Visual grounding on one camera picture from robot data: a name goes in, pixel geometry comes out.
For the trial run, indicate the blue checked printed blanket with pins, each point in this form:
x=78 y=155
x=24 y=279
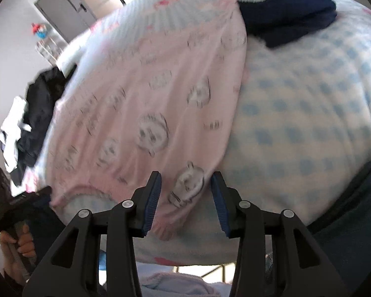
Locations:
x=296 y=114

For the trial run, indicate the light blue fluffy cloth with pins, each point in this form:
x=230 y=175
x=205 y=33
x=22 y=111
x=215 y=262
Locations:
x=179 y=284

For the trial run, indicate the grey door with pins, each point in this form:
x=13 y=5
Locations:
x=61 y=9

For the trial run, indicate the person's left hand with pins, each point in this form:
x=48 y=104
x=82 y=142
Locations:
x=26 y=241

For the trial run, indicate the pink printed garment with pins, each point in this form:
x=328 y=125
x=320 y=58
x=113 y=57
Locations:
x=142 y=99

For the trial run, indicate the red blue wall toy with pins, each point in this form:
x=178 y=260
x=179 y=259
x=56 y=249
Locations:
x=39 y=31

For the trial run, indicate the black garment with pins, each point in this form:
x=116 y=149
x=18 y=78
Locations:
x=40 y=108

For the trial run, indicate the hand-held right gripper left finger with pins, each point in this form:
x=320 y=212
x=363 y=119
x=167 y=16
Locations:
x=151 y=204

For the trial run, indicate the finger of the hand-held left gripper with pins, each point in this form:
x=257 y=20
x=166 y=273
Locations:
x=41 y=196

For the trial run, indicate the white garment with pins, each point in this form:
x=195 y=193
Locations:
x=12 y=130

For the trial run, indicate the navy folded garment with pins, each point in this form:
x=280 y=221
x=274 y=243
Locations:
x=290 y=9

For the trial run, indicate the white wall rack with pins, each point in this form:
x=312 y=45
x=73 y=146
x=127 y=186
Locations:
x=49 y=51

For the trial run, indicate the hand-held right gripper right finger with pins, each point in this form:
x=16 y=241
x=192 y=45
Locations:
x=219 y=204

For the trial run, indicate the dark blue cloth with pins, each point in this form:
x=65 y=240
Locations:
x=46 y=232
x=352 y=238

